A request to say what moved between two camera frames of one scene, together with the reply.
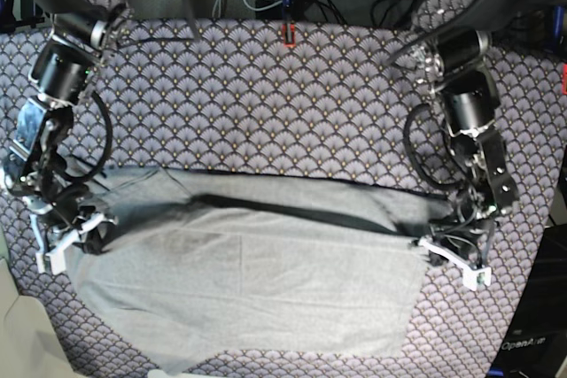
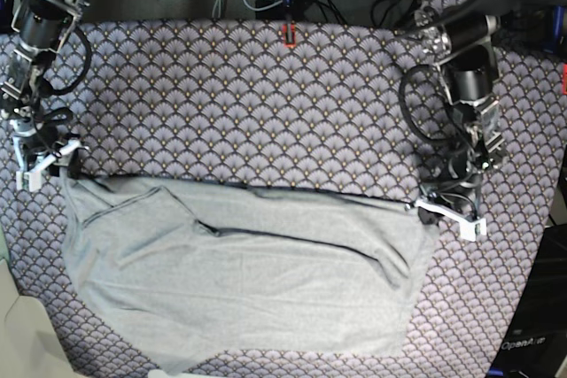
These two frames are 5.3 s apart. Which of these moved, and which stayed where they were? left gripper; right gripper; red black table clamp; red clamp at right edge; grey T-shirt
Moved: left gripper; right gripper
Stayed: red clamp at right edge; grey T-shirt; red black table clamp
